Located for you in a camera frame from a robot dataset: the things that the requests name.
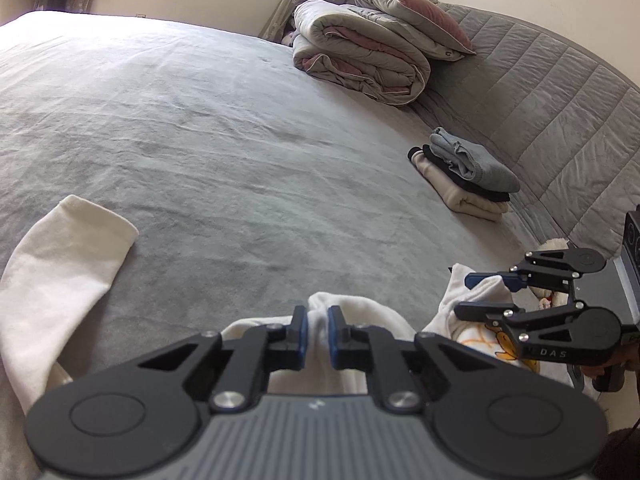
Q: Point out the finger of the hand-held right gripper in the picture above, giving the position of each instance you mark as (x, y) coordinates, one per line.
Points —
(480, 312)
(487, 278)

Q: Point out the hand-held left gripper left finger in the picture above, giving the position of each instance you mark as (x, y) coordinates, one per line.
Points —
(301, 335)

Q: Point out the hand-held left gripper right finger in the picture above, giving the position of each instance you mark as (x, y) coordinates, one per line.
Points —
(332, 335)

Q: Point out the white long-sleeve printed shirt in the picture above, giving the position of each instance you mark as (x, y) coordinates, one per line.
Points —
(50, 285)

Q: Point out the person's right hand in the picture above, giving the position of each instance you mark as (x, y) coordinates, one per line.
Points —
(582, 370)

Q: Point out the white plush toy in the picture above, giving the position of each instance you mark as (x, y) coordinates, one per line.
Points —
(552, 246)

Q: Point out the folded beige garment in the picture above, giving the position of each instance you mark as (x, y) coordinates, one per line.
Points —
(465, 205)

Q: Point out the folded black garment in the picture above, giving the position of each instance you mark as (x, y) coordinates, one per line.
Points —
(480, 191)

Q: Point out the folded grey knit sweater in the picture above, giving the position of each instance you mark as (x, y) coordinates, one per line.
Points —
(480, 167)

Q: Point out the grey quilted headboard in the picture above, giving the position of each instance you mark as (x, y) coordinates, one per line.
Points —
(550, 100)

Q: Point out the folded grey pink quilt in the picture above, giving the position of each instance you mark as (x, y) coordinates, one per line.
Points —
(360, 50)

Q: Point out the pink grey pillow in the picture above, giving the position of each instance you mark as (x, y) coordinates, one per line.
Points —
(415, 5)

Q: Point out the pale patterned cloth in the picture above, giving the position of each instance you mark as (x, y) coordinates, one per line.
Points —
(288, 37)

